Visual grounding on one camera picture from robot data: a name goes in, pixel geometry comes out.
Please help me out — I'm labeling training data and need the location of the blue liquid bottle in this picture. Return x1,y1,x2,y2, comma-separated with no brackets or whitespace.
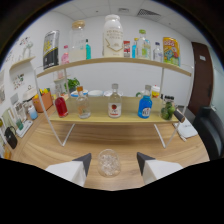
137,84,153,120

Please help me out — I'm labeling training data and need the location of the blue and white cup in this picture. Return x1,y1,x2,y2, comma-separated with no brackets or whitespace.
27,105,39,121

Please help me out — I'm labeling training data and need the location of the teal cup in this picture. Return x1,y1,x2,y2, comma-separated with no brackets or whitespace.
15,118,24,131

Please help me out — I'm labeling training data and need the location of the yellow cup with red lid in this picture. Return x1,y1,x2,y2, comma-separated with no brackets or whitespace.
150,85,161,99

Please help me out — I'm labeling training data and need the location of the clear glass with ice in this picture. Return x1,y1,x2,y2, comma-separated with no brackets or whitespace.
97,148,122,178

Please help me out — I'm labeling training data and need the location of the white notebook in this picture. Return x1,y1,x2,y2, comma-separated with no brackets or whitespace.
173,118,199,141

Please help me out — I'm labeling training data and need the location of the glass jar with limes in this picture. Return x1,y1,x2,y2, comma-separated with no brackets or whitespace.
159,95,177,121

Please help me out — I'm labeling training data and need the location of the two-tier wooden shelf rack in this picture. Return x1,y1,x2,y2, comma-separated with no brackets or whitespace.
33,56,194,149

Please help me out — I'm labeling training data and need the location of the white tray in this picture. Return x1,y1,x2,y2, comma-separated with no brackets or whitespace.
15,119,34,138

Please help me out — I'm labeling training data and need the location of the red liquid glass bottle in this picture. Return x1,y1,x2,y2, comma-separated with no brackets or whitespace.
54,92,70,119

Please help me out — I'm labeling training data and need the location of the black chair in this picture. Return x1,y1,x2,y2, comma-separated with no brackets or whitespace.
192,105,224,161

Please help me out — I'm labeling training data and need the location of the black kettle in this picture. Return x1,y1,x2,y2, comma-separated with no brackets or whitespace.
3,125,19,150

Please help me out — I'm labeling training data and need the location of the orange storage basket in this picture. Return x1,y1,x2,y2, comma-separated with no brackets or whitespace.
31,91,54,113

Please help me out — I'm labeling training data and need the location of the clear bottle with red label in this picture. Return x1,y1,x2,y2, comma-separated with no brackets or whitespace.
107,83,123,119

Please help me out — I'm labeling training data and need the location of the green potted plant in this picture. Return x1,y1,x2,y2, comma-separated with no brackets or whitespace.
66,77,81,93

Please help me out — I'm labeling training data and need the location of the brown door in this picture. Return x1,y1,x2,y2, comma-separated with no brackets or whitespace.
187,41,214,116

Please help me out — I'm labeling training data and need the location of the small pink bottle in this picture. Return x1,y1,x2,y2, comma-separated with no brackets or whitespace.
60,44,70,65

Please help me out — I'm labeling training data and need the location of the small clear bottle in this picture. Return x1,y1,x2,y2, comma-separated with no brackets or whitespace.
152,41,164,63

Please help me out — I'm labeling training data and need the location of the yellow cartoon print can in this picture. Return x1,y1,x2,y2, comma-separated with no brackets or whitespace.
162,36,181,67

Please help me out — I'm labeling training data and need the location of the slim teal bottle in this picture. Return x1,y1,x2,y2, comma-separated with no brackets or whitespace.
85,38,92,61

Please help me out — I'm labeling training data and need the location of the small light blue bottle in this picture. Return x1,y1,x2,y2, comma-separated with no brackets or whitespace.
131,37,139,59

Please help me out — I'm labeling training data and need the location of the clear bottle with green cap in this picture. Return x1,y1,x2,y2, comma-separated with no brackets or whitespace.
137,29,152,60

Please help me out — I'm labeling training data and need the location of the black and yellow can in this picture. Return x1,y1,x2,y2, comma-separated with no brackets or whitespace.
42,29,61,70

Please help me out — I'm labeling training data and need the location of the small red can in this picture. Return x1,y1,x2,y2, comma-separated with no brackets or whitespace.
123,40,132,59

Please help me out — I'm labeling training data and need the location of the large white milk bottle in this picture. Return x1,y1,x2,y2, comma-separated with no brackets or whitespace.
102,13,125,58

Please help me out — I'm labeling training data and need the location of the ceiling air vent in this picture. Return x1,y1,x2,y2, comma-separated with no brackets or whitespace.
136,8,162,18

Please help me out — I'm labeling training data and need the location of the wooden wall shelf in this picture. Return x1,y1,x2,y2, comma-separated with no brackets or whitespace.
9,55,36,72

